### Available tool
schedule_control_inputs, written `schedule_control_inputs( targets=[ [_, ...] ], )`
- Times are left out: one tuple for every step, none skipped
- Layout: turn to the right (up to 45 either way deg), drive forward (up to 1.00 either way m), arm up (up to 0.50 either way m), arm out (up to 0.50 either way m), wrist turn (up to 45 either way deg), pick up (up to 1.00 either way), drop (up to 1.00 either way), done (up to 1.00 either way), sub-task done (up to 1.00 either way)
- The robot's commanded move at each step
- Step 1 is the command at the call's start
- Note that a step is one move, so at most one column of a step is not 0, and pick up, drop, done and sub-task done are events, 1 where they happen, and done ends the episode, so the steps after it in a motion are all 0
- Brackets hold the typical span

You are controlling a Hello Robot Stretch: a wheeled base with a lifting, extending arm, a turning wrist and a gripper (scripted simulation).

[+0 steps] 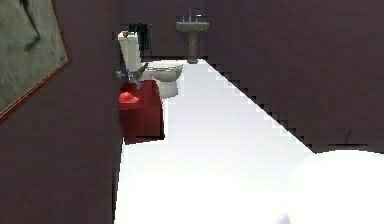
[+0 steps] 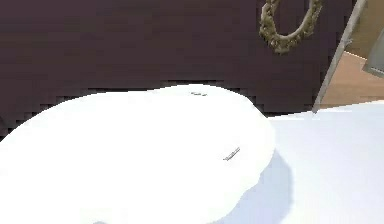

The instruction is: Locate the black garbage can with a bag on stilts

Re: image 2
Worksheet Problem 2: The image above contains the grey door frame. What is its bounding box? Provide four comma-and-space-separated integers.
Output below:
311, 0, 368, 114

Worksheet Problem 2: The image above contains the grey room door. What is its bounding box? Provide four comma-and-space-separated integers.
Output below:
363, 27, 384, 80

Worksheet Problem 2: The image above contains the gold oval mirror frame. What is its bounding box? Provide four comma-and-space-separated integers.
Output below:
258, 0, 324, 56

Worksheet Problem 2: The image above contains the grey bathtub tap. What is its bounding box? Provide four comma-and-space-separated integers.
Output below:
222, 146, 242, 162

